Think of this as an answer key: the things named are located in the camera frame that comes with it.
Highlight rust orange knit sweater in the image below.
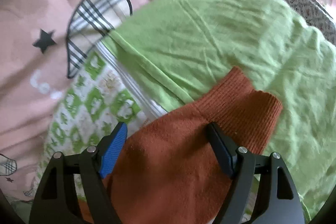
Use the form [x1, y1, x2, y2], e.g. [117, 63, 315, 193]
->
[79, 65, 284, 224]

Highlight green white patterned bedsheet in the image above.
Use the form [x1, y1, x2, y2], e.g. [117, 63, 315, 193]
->
[15, 43, 174, 224]

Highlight lime green garment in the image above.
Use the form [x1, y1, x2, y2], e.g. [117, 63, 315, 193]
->
[103, 0, 335, 220]

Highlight pink heart-print duvet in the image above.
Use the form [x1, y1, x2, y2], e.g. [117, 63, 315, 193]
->
[1, 0, 150, 201]

